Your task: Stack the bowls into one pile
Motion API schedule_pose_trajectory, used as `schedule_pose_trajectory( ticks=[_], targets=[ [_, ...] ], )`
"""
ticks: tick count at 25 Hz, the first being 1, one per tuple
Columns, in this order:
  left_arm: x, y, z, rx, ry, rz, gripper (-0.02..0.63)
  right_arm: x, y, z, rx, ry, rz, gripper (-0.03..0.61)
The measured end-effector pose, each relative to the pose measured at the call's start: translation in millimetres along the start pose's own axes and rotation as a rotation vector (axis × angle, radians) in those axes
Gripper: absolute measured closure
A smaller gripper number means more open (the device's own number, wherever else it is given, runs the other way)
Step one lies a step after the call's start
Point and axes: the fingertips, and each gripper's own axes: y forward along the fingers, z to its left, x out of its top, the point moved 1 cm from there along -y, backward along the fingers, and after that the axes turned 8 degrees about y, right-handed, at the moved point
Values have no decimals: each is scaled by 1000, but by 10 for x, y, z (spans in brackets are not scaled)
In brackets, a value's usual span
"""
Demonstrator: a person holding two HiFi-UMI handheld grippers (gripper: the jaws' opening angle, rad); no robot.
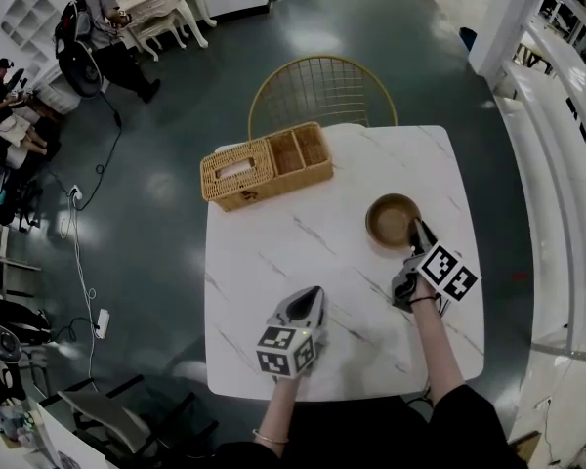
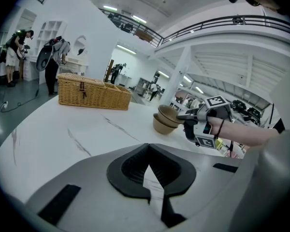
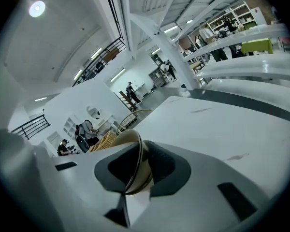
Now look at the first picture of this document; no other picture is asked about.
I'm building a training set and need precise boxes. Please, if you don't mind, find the gold wire chair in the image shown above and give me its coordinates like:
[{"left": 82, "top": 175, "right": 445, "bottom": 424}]
[{"left": 246, "top": 55, "right": 399, "bottom": 142}]

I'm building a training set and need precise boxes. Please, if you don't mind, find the person's left forearm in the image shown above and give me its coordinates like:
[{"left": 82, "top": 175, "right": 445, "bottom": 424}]
[{"left": 251, "top": 372, "right": 305, "bottom": 459}]

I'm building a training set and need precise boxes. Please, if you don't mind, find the person's black clothing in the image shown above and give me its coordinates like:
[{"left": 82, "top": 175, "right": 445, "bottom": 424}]
[{"left": 213, "top": 382, "right": 529, "bottom": 469}]

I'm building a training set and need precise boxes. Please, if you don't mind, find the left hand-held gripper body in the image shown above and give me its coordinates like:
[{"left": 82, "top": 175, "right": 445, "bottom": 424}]
[{"left": 255, "top": 310, "right": 327, "bottom": 386}]

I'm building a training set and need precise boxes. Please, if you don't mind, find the white ornate stool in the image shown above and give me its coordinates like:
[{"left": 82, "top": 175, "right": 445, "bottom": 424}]
[{"left": 126, "top": 13, "right": 188, "bottom": 64}]

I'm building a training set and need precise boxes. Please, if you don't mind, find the brown bowl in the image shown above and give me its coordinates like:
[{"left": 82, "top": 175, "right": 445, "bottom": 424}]
[{"left": 364, "top": 192, "right": 424, "bottom": 252}]

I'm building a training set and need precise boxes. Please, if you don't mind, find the white wall shelf unit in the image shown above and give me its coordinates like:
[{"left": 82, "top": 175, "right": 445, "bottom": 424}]
[{"left": 0, "top": 0, "right": 63, "bottom": 70}]

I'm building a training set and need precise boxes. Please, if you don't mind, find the white power cable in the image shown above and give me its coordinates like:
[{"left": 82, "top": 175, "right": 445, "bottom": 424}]
[{"left": 59, "top": 193, "right": 99, "bottom": 390}]

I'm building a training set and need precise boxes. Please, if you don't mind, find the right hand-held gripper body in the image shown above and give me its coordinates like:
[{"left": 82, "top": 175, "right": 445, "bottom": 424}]
[{"left": 390, "top": 242, "right": 481, "bottom": 313}]

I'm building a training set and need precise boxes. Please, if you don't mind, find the black backpack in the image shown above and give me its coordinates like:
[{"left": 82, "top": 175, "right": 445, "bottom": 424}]
[{"left": 53, "top": 0, "right": 93, "bottom": 61}]

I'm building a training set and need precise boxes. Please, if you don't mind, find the thin gold bracelet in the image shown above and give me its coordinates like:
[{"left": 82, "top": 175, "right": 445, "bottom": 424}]
[{"left": 251, "top": 427, "right": 291, "bottom": 447}]

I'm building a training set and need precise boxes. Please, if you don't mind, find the black office chair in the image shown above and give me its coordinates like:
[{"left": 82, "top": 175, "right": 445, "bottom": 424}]
[{"left": 0, "top": 294, "right": 54, "bottom": 363}]

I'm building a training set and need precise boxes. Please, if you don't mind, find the white railing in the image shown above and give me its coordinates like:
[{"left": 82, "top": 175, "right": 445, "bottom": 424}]
[{"left": 468, "top": 0, "right": 586, "bottom": 361}]

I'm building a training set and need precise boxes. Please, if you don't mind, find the grey black-framed chair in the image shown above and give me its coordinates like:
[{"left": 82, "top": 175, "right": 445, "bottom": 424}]
[{"left": 37, "top": 372, "right": 221, "bottom": 464}]

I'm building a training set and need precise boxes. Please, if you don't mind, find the person's right forearm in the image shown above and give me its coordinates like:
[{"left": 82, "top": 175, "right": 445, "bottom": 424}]
[{"left": 408, "top": 278, "right": 466, "bottom": 408}]

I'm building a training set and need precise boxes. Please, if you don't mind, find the wicker tissue box organizer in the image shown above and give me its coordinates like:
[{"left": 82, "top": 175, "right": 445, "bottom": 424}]
[{"left": 199, "top": 120, "right": 335, "bottom": 213}]

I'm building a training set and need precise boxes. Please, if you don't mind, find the white power strip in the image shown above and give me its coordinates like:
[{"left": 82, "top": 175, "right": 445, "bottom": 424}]
[{"left": 94, "top": 307, "right": 111, "bottom": 341}]

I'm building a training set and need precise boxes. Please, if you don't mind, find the black power cable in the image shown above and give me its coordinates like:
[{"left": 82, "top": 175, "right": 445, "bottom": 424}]
[{"left": 48, "top": 91, "right": 124, "bottom": 213}]

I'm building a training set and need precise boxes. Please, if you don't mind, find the black floor fan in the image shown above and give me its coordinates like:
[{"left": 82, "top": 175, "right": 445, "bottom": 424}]
[{"left": 57, "top": 40, "right": 105, "bottom": 100}]

